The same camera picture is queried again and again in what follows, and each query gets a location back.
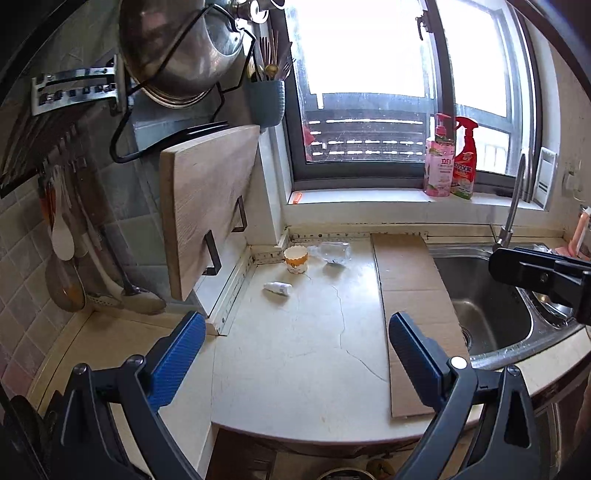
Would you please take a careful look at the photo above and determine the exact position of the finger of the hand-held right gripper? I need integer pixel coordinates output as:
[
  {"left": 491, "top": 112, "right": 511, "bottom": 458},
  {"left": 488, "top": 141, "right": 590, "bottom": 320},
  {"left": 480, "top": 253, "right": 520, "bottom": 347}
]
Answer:
[
  {"left": 488, "top": 249, "right": 591, "bottom": 324},
  {"left": 513, "top": 246, "right": 591, "bottom": 274}
]

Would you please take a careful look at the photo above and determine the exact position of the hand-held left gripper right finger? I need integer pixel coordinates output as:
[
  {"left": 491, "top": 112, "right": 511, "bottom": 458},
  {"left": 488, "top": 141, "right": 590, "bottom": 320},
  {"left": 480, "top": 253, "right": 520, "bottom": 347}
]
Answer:
[{"left": 388, "top": 311, "right": 539, "bottom": 480}]

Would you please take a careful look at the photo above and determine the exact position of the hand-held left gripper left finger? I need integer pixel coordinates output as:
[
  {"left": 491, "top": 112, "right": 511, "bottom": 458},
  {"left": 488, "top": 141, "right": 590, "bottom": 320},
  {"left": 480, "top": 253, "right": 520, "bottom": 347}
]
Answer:
[{"left": 58, "top": 310, "right": 208, "bottom": 480}]

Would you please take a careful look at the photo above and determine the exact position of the metal faucet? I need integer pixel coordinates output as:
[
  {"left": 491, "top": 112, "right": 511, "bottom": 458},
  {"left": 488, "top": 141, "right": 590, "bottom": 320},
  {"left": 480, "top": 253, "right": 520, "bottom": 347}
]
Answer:
[{"left": 492, "top": 152, "right": 529, "bottom": 252}]

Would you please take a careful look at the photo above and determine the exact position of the pink plastic holder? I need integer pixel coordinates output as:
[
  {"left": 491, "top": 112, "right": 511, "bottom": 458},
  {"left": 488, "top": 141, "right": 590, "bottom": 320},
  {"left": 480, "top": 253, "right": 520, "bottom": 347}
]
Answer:
[{"left": 570, "top": 205, "right": 591, "bottom": 257}]

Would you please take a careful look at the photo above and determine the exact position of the stainless steel sink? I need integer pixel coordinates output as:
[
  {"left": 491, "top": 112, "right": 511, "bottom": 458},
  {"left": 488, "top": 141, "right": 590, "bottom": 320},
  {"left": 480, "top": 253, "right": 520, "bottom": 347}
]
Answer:
[{"left": 427, "top": 244, "right": 585, "bottom": 370}]

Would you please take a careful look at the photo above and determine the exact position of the brown cardboard sheet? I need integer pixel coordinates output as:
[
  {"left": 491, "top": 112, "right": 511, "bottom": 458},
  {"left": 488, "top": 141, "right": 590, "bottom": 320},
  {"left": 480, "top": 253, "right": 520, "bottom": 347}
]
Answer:
[{"left": 370, "top": 232, "right": 472, "bottom": 419}]

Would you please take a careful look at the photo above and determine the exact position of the white slotted spatula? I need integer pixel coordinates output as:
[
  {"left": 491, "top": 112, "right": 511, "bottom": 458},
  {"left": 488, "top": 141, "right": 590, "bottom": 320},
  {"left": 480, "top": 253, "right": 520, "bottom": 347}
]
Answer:
[{"left": 76, "top": 226, "right": 125, "bottom": 309}]

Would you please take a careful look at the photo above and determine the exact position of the red spray bottle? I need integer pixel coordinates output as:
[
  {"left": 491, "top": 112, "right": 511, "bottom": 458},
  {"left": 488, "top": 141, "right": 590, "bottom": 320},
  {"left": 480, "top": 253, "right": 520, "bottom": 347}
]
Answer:
[{"left": 451, "top": 116, "right": 479, "bottom": 200}]

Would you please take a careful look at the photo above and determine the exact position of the pink dish soap bottle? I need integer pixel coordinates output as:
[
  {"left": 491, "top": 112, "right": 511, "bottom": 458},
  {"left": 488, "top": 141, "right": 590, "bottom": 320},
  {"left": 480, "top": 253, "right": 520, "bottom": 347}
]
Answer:
[{"left": 424, "top": 113, "right": 455, "bottom": 200}]

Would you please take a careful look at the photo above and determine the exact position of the crushed clear plastic bottle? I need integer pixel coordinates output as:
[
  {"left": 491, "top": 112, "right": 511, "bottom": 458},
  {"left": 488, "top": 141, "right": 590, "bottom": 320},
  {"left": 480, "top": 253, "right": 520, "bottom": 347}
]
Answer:
[{"left": 307, "top": 241, "right": 352, "bottom": 268}]

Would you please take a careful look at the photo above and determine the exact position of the metal skimmer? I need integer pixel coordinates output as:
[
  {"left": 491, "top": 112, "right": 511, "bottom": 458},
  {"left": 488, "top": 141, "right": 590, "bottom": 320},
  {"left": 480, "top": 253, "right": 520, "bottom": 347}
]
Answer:
[{"left": 45, "top": 256, "right": 88, "bottom": 312}]

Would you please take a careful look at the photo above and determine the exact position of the white and orange paper cup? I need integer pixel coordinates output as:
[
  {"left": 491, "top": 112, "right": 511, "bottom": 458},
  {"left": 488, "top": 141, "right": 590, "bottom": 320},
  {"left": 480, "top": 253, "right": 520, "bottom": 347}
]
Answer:
[{"left": 283, "top": 246, "right": 308, "bottom": 275}]

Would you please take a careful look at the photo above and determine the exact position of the wooden cutting board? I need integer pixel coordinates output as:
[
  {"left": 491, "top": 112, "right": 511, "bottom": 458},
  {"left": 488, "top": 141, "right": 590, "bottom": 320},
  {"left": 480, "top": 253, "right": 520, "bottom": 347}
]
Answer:
[{"left": 159, "top": 124, "right": 262, "bottom": 302}]

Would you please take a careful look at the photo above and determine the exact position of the white rice paddle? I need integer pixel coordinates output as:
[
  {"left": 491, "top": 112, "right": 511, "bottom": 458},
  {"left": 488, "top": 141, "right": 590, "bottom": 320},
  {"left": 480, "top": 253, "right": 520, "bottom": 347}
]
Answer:
[{"left": 50, "top": 166, "right": 75, "bottom": 261}]

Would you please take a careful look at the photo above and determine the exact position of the balcony railing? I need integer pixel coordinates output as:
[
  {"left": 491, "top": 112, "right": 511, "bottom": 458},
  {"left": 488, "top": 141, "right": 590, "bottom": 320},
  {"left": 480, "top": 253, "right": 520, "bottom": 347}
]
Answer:
[{"left": 305, "top": 92, "right": 428, "bottom": 162}]

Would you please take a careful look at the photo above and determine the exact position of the dark framed window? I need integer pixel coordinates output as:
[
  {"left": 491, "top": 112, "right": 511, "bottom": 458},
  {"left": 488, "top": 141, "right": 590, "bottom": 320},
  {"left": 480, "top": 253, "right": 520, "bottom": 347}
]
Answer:
[{"left": 277, "top": 0, "right": 543, "bottom": 195}]

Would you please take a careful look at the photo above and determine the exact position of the blue grey utensil holder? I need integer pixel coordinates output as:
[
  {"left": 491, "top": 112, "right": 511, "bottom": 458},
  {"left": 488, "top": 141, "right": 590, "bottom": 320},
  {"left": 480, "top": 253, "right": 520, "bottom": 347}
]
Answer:
[{"left": 249, "top": 79, "right": 286, "bottom": 130}]

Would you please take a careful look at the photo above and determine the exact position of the stainless steel pot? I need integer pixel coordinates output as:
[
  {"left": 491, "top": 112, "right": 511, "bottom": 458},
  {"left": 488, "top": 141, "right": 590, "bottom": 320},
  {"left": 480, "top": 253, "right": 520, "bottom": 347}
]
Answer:
[{"left": 119, "top": 0, "right": 245, "bottom": 109}]

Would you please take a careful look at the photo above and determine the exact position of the bundle of chopsticks and cutlery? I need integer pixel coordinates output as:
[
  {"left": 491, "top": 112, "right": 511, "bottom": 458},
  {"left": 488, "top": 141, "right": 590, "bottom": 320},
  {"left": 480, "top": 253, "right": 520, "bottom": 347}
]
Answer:
[{"left": 252, "top": 28, "right": 296, "bottom": 83}]

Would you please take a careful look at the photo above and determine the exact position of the white wall socket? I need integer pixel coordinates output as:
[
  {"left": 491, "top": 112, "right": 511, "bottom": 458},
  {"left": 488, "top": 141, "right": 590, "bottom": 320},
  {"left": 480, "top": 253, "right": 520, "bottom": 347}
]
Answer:
[{"left": 534, "top": 147, "right": 558, "bottom": 208}]

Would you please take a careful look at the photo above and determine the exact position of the black wire rack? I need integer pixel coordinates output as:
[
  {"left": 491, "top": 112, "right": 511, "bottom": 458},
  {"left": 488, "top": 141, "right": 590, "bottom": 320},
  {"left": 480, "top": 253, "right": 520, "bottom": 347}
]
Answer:
[{"left": 110, "top": 4, "right": 257, "bottom": 277}]

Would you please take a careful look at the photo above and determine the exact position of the metal utensil rail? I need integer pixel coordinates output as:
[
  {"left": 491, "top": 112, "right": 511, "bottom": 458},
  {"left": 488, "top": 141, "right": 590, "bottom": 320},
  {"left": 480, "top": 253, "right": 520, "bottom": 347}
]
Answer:
[{"left": 0, "top": 65, "right": 127, "bottom": 199}]

